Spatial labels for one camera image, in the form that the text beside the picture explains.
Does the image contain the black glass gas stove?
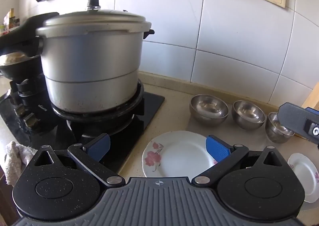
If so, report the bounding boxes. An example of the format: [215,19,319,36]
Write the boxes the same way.
[0,79,165,175]

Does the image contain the black pot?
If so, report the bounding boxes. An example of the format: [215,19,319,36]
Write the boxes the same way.
[0,51,43,80]

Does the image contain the medium steel bowl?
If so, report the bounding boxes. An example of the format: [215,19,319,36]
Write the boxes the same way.
[231,100,265,131]

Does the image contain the white cloth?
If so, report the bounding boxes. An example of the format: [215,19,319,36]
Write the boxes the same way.
[4,141,38,187]

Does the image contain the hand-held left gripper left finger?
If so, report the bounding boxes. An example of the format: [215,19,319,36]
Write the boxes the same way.
[33,133,125,189]

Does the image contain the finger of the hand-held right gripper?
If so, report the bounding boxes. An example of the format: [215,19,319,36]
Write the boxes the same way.
[305,107,319,119]
[277,102,319,145]

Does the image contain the small floral white plate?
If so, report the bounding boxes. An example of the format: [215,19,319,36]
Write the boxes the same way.
[287,153,319,204]

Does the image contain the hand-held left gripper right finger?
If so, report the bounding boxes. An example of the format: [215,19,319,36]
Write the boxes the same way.
[191,135,286,188]

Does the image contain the silver pressure cooker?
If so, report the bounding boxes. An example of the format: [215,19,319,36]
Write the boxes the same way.
[0,0,155,115]

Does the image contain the large floral white plate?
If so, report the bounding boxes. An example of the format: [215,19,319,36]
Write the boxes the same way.
[142,130,220,179]

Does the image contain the large steel bowl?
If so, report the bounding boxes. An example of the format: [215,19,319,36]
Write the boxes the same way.
[189,94,229,127]

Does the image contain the small steel bowl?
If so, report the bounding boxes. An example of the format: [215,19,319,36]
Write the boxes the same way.
[265,112,295,144]

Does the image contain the wooden cutting board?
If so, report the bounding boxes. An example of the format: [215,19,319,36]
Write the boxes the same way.
[294,88,319,140]

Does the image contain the colourful food packets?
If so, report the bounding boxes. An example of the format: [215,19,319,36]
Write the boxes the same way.
[0,8,21,36]

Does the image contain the black burner pan support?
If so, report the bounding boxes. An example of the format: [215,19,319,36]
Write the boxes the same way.
[50,79,145,139]
[9,76,46,132]

